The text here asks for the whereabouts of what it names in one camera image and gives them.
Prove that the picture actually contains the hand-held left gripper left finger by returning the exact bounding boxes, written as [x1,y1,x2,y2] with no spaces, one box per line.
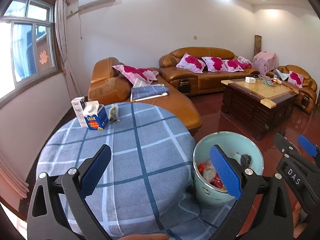
[27,144,112,240]

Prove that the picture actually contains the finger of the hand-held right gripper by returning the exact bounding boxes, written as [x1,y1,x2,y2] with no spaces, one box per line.
[273,133,301,160]
[297,134,320,159]

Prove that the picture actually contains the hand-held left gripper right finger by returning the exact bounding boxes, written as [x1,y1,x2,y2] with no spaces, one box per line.
[209,145,294,240]

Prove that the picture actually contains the clear plastic bag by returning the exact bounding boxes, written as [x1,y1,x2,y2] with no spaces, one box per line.
[202,162,218,183]

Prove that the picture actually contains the person's right hand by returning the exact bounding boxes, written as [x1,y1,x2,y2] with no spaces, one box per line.
[291,202,307,233]

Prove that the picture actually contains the person's left hand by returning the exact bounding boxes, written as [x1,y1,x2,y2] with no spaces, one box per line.
[119,233,170,240]

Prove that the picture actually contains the wooden coffee table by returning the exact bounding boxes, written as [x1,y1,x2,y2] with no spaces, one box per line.
[220,77,299,142]

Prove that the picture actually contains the blue and white carton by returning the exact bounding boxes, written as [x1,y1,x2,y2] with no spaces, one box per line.
[82,100,109,131]

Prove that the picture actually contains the tan leather armchair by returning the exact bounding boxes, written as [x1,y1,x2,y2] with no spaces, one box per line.
[266,64,317,114]

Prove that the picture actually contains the white milk carton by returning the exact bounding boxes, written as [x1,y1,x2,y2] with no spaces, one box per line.
[71,96,87,128]

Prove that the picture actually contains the pink floral armchair pillow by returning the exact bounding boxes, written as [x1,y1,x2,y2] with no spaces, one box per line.
[287,70,304,88]

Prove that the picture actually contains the light blue cloth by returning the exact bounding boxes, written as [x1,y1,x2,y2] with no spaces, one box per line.
[274,69,288,81]

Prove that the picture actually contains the tan leather chaise sofa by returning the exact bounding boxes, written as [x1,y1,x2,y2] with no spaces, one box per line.
[87,57,202,137]

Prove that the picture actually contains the pink curtain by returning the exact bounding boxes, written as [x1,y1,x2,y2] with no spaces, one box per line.
[0,150,30,198]

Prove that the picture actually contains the pink cloth cover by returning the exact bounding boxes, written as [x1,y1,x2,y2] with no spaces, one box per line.
[252,51,278,73]

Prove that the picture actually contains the tan leather three-seat sofa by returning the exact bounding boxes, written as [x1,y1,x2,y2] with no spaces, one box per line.
[158,46,260,97]

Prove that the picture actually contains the small pink patterned cushion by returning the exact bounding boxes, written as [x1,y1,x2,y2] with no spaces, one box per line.
[237,56,252,68]

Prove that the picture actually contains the folded blue plaid sheet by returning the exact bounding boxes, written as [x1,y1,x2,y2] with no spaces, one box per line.
[131,84,170,102]

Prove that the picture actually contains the white pillow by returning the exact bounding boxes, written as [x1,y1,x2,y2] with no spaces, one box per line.
[134,77,148,88]

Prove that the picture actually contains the rolled brown mat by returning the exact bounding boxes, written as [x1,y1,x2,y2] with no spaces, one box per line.
[254,35,263,57]

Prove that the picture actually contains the long pink floral pillow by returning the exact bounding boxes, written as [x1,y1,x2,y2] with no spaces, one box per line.
[112,64,160,85]

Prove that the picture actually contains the beige curtain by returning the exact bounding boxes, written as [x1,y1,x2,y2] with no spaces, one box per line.
[54,0,80,103]

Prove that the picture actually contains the wood framed window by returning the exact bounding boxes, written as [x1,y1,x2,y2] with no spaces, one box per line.
[0,0,63,105]

